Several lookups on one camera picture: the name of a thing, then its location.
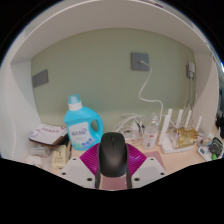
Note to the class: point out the white jar with red label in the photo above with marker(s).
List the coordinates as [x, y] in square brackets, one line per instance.
[150, 137]

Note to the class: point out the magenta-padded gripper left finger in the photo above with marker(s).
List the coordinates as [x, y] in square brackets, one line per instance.
[75, 170]

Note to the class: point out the clear glass bottle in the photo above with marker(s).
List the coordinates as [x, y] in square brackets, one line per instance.
[154, 119]

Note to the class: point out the stack of books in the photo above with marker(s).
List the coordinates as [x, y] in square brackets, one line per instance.
[48, 133]

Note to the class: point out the white power strip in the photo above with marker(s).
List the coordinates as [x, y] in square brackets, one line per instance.
[131, 134]

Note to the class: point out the white remote control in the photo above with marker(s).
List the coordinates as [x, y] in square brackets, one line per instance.
[204, 153]

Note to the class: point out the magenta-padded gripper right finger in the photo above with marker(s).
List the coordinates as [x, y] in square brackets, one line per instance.
[150, 170]

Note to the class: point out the blue detergent bottle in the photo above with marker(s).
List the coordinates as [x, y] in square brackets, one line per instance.
[78, 128]

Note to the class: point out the gold foil bag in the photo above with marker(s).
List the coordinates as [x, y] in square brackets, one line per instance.
[186, 137]

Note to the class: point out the grey wall socket plate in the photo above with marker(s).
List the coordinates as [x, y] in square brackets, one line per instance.
[137, 61]

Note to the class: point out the white shelf unit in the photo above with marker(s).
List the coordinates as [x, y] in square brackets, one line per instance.
[100, 20]

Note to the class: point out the black pouch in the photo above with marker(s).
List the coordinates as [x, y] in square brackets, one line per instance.
[216, 146]

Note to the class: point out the grey blank wall plate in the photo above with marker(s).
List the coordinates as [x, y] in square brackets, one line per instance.
[40, 78]

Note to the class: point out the black computer mouse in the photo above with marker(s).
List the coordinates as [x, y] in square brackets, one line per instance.
[114, 155]

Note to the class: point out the white router with antennas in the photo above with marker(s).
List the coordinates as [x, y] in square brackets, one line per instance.
[166, 141]

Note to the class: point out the silver foil bag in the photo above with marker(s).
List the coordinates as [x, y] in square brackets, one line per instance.
[40, 150]

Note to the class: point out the white wall charger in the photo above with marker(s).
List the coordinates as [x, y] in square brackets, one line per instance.
[190, 69]

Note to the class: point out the cream yellow carton box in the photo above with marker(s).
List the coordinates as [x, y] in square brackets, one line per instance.
[60, 156]

